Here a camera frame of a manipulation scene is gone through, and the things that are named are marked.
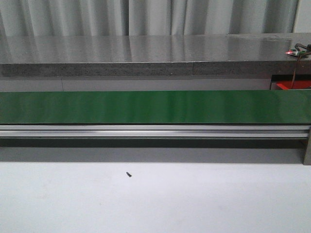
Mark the grey stone counter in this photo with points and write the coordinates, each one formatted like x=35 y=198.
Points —
x=150 y=55

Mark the green conveyor belt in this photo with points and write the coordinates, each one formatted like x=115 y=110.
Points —
x=157 y=107

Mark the red plastic tray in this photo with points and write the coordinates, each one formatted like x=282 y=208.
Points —
x=296 y=85

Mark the small green circuit board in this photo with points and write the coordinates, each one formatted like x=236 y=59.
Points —
x=298 y=53

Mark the grey curtain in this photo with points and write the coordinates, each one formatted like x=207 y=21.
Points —
x=145 y=17

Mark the aluminium conveyor frame rail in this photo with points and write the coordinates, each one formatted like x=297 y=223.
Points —
x=159 y=136

